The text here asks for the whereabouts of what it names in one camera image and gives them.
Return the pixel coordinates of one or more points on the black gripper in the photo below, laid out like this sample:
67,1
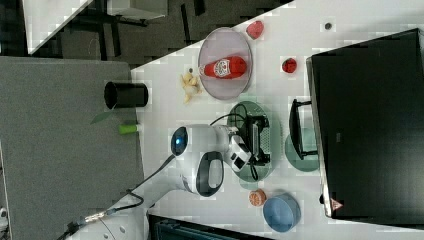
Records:
250,131

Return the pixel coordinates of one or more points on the green plastic strainer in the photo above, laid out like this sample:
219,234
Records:
271,142

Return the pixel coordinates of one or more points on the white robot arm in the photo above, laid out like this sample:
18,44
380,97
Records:
199,153

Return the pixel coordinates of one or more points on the red plush ketchup bottle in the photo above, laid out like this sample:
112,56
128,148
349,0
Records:
225,68

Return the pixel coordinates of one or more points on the dark red plush strawberry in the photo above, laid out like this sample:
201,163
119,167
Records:
289,65

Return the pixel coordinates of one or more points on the grey round plate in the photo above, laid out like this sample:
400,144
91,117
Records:
221,43

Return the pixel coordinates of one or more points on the plush peeled banana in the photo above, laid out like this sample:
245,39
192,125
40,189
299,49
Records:
190,85

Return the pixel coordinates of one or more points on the plush orange slice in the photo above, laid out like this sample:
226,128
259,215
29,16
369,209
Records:
257,197

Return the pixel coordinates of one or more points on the blue bowl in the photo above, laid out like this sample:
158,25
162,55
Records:
282,212

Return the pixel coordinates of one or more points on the pale pink plush strawberry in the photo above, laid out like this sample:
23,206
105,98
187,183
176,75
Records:
255,29

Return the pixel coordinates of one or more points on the black toaster oven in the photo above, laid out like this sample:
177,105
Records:
367,103

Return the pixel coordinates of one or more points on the green marker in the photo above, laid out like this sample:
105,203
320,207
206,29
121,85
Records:
127,129

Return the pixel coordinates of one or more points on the black cylinder holder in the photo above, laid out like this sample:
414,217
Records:
125,95

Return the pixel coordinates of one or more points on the grey partition panel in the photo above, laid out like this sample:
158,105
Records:
60,163

